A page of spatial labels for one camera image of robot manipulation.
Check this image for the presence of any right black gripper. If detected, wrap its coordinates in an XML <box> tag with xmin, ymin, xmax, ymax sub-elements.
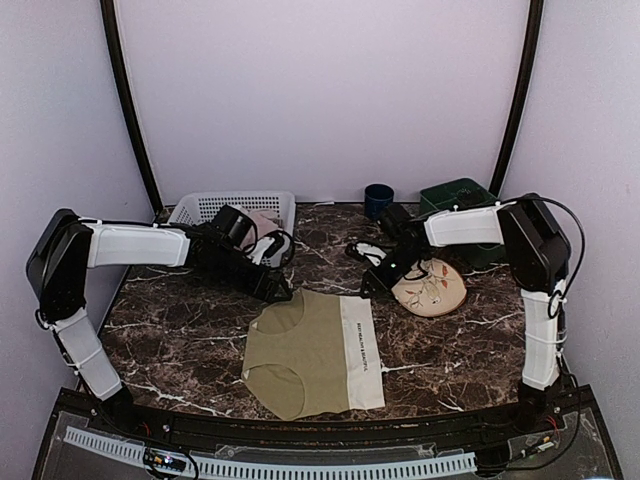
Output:
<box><xmin>360</xmin><ymin>245</ymin><xmax>426</xmax><ymax>299</ymax></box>

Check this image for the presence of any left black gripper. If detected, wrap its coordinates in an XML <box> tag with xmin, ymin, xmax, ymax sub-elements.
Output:
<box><xmin>205</xmin><ymin>245</ymin><xmax>292</xmax><ymax>303</ymax></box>

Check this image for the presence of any olive green underwear white waistband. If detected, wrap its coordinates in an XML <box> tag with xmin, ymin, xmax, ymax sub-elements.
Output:
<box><xmin>241</xmin><ymin>289</ymin><xmax>385</xmax><ymax>421</ymax></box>

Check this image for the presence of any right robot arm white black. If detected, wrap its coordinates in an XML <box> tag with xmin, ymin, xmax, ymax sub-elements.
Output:
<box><xmin>347</xmin><ymin>193</ymin><xmax>579</xmax><ymax>391</ymax></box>

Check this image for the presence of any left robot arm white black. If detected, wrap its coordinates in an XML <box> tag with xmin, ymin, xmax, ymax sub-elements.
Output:
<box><xmin>26</xmin><ymin>205</ymin><xmax>295</xmax><ymax>436</ymax></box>

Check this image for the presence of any pink underwear in basket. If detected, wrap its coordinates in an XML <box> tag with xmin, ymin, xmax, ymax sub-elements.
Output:
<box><xmin>241</xmin><ymin>209</ymin><xmax>284</xmax><ymax>248</ymax></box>

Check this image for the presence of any white plastic laundry basket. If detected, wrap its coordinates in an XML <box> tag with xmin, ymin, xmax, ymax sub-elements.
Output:
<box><xmin>167</xmin><ymin>190</ymin><xmax>297</xmax><ymax>236</ymax></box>

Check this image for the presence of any beige bird pattern plate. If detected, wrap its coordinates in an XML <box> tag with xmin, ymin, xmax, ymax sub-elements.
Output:
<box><xmin>391</xmin><ymin>258</ymin><xmax>467</xmax><ymax>318</ymax></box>

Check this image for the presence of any dark blue mug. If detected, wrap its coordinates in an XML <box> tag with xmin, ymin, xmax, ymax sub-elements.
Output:
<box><xmin>364</xmin><ymin>183</ymin><xmax>395</xmax><ymax>220</ymax></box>

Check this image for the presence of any green compartment tray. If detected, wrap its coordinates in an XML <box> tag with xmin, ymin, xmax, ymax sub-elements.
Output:
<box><xmin>419</xmin><ymin>178</ymin><xmax>506</xmax><ymax>269</ymax></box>

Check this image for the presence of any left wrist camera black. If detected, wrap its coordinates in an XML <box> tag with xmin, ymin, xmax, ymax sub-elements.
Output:
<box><xmin>212</xmin><ymin>205</ymin><xmax>254</xmax><ymax>248</ymax></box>

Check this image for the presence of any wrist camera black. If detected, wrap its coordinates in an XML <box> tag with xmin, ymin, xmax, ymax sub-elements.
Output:
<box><xmin>212</xmin><ymin>205</ymin><xmax>254</xmax><ymax>248</ymax></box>
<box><xmin>377</xmin><ymin>203</ymin><xmax>412</xmax><ymax>240</ymax></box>

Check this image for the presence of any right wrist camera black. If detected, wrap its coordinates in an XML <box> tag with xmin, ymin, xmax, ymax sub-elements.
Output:
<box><xmin>377</xmin><ymin>203</ymin><xmax>412</xmax><ymax>240</ymax></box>

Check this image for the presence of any black front rail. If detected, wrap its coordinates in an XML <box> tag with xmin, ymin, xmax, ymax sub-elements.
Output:
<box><xmin>38</xmin><ymin>385</ymin><xmax>612</xmax><ymax>461</ymax></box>

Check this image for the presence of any white slotted cable duct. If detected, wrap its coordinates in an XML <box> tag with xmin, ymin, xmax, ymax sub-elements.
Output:
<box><xmin>63</xmin><ymin>427</ymin><xmax>477</xmax><ymax>479</ymax></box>

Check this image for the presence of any left black frame post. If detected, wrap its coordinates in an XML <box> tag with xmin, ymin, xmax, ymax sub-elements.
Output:
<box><xmin>99</xmin><ymin>0</ymin><xmax>164</xmax><ymax>214</ymax></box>

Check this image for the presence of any black frame post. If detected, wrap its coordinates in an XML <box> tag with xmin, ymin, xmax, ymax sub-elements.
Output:
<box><xmin>489</xmin><ymin>0</ymin><xmax>544</xmax><ymax>197</ymax></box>
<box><xmin>99</xmin><ymin>0</ymin><xmax>164</xmax><ymax>214</ymax></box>

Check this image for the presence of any right black frame post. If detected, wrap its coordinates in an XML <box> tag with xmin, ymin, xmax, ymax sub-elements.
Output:
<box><xmin>489</xmin><ymin>0</ymin><xmax>544</xmax><ymax>197</ymax></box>

